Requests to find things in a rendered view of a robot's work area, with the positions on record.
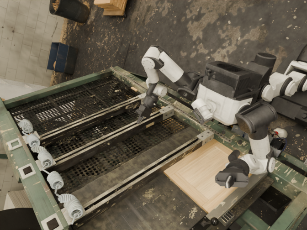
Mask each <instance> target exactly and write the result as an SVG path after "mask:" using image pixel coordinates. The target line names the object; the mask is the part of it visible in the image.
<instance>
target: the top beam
mask: <svg viewBox="0 0 307 230"><path fill-rule="evenodd" d="M7 111H8V110H7V109H6V107H5V105H4V103H3V101H2V99H1V97H0V131H1V133H2V136H3V138H4V140H5V143H6V145H7V148H8V150H9V153H10V155H11V158H12V160H13V162H14V165H15V167H16V169H17V172H18V174H19V177H20V179H21V182H22V184H23V186H24V189H25V191H26V193H27V196H28V198H29V200H30V203H31V205H32V208H33V210H34V213H35V215H36V217H37V220H38V222H39V224H40V227H41V229H42V230H44V228H43V226H42V223H41V221H43V220H44V219H46V218H47V217H49V216H51V215H53V214H54V213H56V212H55V210H54V208H53V206H52V204H51V202H50V200H49V198H48V196H47V194H46V192H45V190H44V188H43V186H42V184H41V182H40V180H39V178H38V176H37V174H34V175H32V176H30V177H28V178H26V179H24V180H23V179H22V177H21V174H20V172H19V170H18V169H19V168H21V167H23V166H25V165H27V164H30V163H31V162H30V160H29V158H28V156H27V154H26V152H25V150H24V148H23V146H21V147H19V148H17V149H14V150H12V151H10V149H9V146H8V144H7V142H9V141H11V140H14V139H16V138H18V136H17V134H16V132H15V130H14V128H13V126H12V124H11V122H10V120H9V118H8V116H7V114H6V112H7ZM11 145H12V147H14V146H17V145H19V142H18V141H16V142H13V143H11Z"/></svg>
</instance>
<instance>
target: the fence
mask: <svg viewBox="0 0 307 230"><path fill-rule="evenodd" d="M267 174H268V172H266V173H263V174H252V175H251V176H250V177H249V183H248V184H247V185H246V187H244V188H242V187H238V188H236V189H235V190H234V191H233V192H232V193H231V194H230V195H229V196H227V197H226V198H225V199H224V200H223V201H222V202H221V203H220V204H219V205H218V206H216V207H215V208H214V209H213V210H212V211H211V212H210V213H208V214H207V215H206V217H207V218H208V219H209V220H211V218H212V217H216V218H217V219H218V220H220V218H221V217H222V216H223V215H224V214H225V213H226V212H227V211H228V210H229V211H230V210H231V209H232V208H233V207H234V206H235V205H236V204H237V203H238V202H239V201H240V200H242V199H243V198H244V197H245V196H246V195H247V194H248V193H249V192H250V191H251V190H252V189H253V188H254V187H255V186H256V185H257V184H259V183H260V182H261V181H262V180H263V179H264V178H265V177H266V176H267ZM212 227H213V225H211V226H210V227H208V228H207V229H206V230H210V229H211V228H212Z"/></svg>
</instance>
